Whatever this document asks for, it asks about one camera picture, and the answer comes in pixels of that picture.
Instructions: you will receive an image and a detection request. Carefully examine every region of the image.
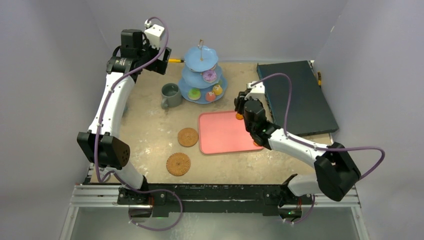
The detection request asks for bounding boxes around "brown chocolate chip cookie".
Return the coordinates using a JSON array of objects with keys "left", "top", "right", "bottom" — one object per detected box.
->
[{"left": 235, "top": 113, "right": 244, "bottom": 120}]

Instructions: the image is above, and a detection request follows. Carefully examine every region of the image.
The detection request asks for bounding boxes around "yellow cupcake with cream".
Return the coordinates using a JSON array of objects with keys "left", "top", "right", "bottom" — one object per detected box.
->
[{"left": 212, "top": 84, "right": 223, "bottom": 96}]

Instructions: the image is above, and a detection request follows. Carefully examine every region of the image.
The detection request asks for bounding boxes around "pink cupcake with cream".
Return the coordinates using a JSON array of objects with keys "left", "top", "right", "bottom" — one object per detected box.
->
[{"left": 205, "top": 91, "right": 217, "bottom": 102}]

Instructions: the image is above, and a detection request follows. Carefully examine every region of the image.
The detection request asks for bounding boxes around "purple frosted donut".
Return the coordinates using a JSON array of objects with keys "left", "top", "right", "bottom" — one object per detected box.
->
[{"left": 202, "top": 69, "right": 217, "bottom": 83}]

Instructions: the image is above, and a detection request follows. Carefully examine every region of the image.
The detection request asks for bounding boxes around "blue three-tier cake stand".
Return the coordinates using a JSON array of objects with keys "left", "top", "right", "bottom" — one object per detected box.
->
[{"left": 178, "top": 39, "right": 228, "bottom": 105}]

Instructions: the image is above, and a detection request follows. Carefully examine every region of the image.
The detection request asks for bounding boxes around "green frosted donut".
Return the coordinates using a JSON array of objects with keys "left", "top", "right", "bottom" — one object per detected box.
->
[{"left": 187, "top": 87, "right": 202, "bottom": 101}]

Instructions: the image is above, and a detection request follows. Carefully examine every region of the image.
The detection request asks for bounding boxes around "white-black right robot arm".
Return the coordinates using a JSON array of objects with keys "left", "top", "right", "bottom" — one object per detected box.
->
[{"left": 234, "top": 89, "right": 362, "bottom": 204}]

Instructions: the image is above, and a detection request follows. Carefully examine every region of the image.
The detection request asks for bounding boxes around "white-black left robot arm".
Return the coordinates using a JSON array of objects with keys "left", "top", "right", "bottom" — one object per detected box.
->
[{"left": 76, "top": 24, "right": 171, "bottom": 205}]

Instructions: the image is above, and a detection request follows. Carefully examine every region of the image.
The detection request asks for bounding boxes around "pink rectangular tray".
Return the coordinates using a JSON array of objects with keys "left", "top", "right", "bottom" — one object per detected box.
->
[{"left": 198, "top": 111, "right": 263, "bottom": 155}]

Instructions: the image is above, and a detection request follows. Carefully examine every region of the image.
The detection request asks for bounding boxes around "grey-green ceramic mug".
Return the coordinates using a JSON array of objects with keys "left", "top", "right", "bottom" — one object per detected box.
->
[{"left": 160, "top": 83, "right": 183, "bottom": 110}]

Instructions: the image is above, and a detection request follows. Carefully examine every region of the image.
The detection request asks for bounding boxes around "upper woven rattan coaster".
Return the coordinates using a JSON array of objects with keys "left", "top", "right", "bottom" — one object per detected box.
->
[{"left": 177, "top": 127, "right": 199, "bottom": 147}]

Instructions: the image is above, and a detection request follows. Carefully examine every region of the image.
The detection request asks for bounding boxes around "woven rattan coaster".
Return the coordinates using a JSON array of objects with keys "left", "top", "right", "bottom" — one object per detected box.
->
[
  {"left": 166, "top": 152, "right": 191, "bottom": 177},
  {"left": 177, "top": 127, "right": 199, "bottom": 147}
]

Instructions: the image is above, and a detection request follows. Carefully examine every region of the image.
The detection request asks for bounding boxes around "dark teal flat box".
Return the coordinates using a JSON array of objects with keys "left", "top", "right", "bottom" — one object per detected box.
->
[{"left": 256, "top": 60, "right": 339, "bottom": 137}]

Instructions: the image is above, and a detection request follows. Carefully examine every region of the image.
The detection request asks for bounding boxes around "lower woven rattan coaster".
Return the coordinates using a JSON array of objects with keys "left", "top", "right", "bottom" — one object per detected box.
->
[{"left": 166, "top": 152, "right": 191, "bottom": 177}]

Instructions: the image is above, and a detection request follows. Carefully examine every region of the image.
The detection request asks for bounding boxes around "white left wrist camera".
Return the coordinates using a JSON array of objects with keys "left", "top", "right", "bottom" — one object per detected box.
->
[{"left": 143, "top": 20, "right": 166, "bottom": 50}]

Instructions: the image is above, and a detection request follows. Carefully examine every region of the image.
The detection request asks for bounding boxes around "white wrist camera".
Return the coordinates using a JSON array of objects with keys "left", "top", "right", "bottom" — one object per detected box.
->
[
  {"left": 244, "top": 81, "right": 265, "bottom": 100},
  {"left": 143, "top": 20, "right": 166, "bottom": 50}
]

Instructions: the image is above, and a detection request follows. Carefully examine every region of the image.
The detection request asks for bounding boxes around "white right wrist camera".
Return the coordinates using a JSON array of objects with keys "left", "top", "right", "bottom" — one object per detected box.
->
[{"left": 244, "top": 81, "right": 265, "bottom": 100}]

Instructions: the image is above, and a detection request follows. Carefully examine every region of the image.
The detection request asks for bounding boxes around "yellow-handled screwdriver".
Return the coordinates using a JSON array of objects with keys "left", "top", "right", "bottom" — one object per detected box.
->
[{"left": 168, "top": 58, "right": 185, "bottom": 63}]

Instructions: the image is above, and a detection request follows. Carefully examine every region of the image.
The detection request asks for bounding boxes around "yellow tool at right wall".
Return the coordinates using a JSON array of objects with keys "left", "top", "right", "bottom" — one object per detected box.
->
[{"left": 317, "top": 71, "right": 322, "bottom": 88}]

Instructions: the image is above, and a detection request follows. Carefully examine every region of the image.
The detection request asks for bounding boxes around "black aluminium base frame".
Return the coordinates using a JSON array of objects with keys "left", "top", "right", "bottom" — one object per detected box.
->
[{"left": 67, "top": 183, "right": 362, "bottom": 220}]

